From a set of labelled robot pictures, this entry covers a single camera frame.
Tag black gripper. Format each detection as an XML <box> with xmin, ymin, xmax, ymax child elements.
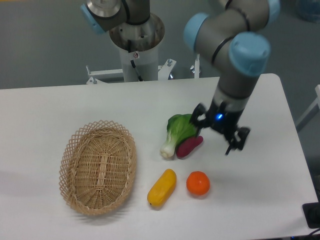
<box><xmin>189</xmin><ymin>93</ymin><xmax>251</xmax><ymax>156</ymax></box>

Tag yellow mango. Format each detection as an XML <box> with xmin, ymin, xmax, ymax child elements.
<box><xmin>147</xmin><ymin>168</ymin><xmax>177</xmax><ymax>208</ymax></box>

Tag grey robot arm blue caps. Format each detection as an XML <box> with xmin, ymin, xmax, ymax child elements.
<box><xmin>80</xmin><ymin>0</ymin><xmax>281</xmax><ymax>151</ymax></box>

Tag green bok choy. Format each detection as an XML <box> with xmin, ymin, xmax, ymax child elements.
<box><xmin>160</xmin><ymin>113</ymin><xmax>198</xmax><ymax>159</ymax></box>

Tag purple sweet potato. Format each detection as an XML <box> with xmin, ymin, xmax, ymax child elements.
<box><xmin>176</xmin><ymin>136</ymin><xmax>204</xmax><ymax>159</ymax></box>

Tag orange fruit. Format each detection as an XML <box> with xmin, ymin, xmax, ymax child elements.
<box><xmin>186</xmin><ymin>171</ymin><xmax>211</xmax><ymax>196</ymax></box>

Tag black device at table edge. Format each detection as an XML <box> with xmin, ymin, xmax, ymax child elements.
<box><xmin>302</xmin><ymin>202</ymin><xmax>320</xmax><ymax>229</ymax></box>

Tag woven wicker basket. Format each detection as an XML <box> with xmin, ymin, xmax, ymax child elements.
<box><xmin>59</xmin><ymin>120</ymin><xmax>137</xmax><ymax>216</ymax></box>

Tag white bracket with bolt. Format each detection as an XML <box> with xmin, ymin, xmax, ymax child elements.
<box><xmin>190</xmin><ymin>54</ymin><xmax>201</xmax><ymax>79</ymax></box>

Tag white metal base frame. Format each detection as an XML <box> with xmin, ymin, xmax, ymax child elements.
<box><xmin>85</xmin><ymin>58</ymin><xmax>177</xmax><ymax>85</ymax></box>

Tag black cable on pedestal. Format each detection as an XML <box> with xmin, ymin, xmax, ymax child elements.
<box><xmin>126</xmin><ymin>39</ymin><xmax>144</xmax><ymax>82</ymax></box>

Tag white frame at right edge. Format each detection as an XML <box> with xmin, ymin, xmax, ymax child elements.
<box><xmin>295</xmin><ymin>84</ymin><xmax>320</xmax><ymax>132</ymax></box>

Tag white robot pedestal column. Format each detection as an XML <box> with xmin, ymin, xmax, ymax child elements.
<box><xmin>109</xmin><ymin>13</ymin><xmax>165</xmax><ymax>83</ymax></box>

